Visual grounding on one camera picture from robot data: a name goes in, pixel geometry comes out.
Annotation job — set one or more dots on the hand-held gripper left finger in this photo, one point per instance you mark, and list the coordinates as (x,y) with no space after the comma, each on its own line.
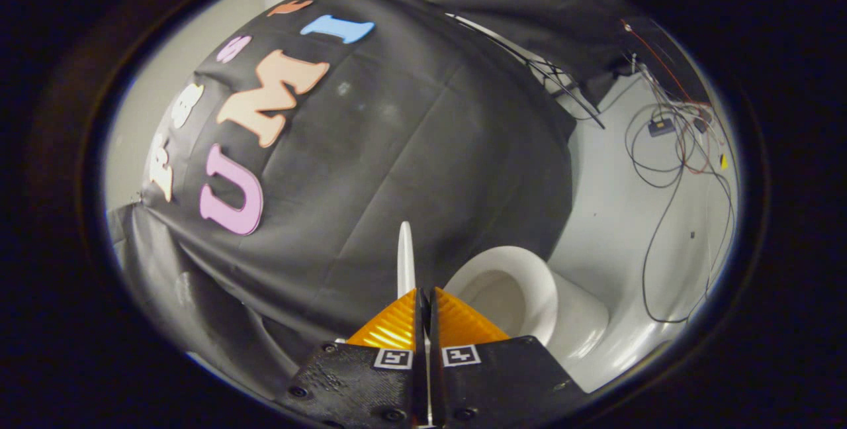
(370,382)

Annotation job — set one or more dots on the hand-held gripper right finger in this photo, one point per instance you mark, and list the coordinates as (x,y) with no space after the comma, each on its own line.
(496,382)

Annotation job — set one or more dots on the white toilet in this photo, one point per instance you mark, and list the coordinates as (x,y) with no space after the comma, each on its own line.
(536,283)

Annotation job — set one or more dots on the black backdrop cloth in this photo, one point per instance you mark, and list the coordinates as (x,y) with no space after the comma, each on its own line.
(410,171)

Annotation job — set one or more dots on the small black power adapter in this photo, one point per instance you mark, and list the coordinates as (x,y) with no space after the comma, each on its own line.
(661,127)

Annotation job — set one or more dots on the black tripod stand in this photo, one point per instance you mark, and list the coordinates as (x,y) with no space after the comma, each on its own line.
(562,85)

